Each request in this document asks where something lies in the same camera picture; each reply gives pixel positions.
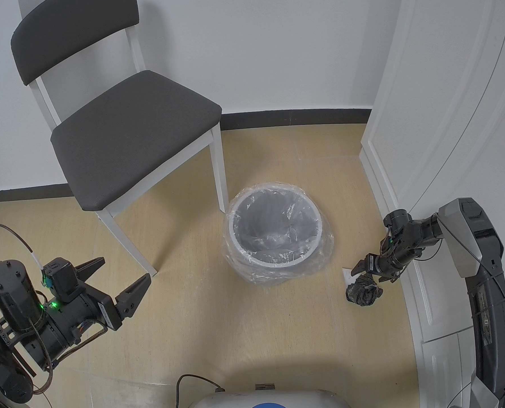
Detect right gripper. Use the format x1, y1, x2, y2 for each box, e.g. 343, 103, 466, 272
352, 252, 402, 283

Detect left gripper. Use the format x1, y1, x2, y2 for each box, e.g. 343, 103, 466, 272
43, 256, 152, 350

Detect black plastic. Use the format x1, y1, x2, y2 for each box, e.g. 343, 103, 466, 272
344, 272, 384, 309

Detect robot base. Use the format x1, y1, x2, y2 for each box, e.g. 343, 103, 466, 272
191, 384, 347, 408

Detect clear plastic bag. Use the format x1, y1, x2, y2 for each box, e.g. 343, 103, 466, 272
222, 179, 336, 288

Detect white trash bin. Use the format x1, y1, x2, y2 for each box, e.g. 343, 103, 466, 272
227, 186, 324, 286

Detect white chair dark grey cushions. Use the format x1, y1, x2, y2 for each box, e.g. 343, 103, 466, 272
10, 0, 230, 278

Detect white wardrobe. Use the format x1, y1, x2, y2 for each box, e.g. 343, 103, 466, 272
359, 0, 505, 408

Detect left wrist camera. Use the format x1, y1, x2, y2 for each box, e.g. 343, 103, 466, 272
41, 258, 86, 303

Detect black cable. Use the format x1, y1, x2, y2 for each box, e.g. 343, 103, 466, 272
175, 374, 224, 408

